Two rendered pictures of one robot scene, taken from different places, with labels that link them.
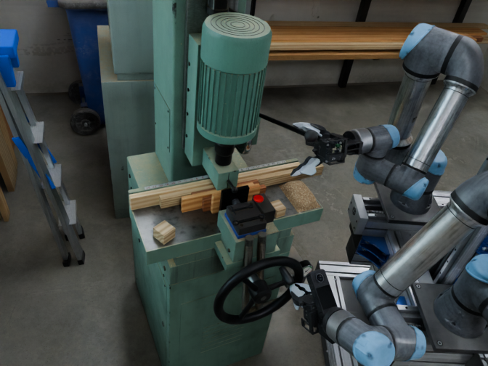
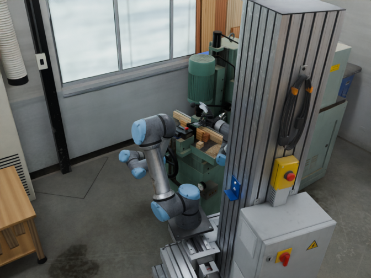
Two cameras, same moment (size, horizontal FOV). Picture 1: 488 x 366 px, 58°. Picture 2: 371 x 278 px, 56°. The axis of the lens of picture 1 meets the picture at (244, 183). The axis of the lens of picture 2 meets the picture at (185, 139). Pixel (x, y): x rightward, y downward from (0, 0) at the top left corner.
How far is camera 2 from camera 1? 2.12 m
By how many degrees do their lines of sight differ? 58
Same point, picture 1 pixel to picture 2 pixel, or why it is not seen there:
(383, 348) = (123, 153)
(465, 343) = (171, 220)
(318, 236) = not seen: hidden behind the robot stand
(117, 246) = not seen: hidden behind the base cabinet
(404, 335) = (135, 163)
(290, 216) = (200, 150)
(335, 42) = not seen: outside the picture
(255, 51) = (194, 66)
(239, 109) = (191, 87)
